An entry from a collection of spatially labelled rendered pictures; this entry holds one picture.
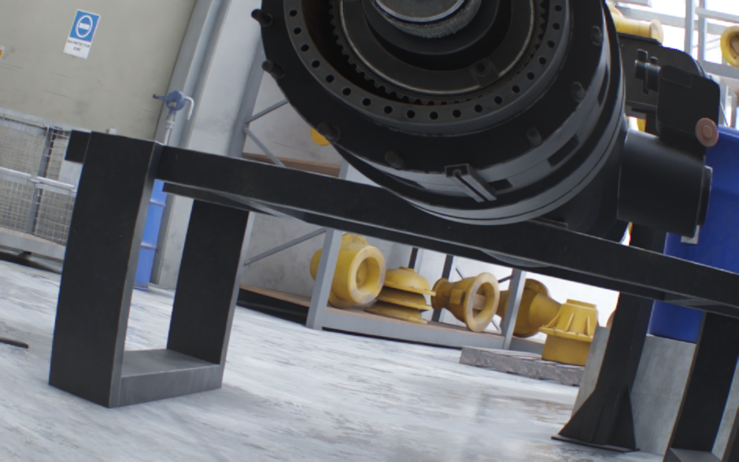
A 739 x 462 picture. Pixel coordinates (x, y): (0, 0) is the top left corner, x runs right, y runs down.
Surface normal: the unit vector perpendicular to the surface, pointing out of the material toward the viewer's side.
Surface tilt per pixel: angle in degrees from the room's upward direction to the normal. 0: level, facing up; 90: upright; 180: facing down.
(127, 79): 90
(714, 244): 90
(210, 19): 90
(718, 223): 90
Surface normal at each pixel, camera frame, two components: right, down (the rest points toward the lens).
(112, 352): -0.15, -0.06
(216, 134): 0.74, 0.15
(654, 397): -0.63, -0.16
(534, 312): -0.35, 0.05
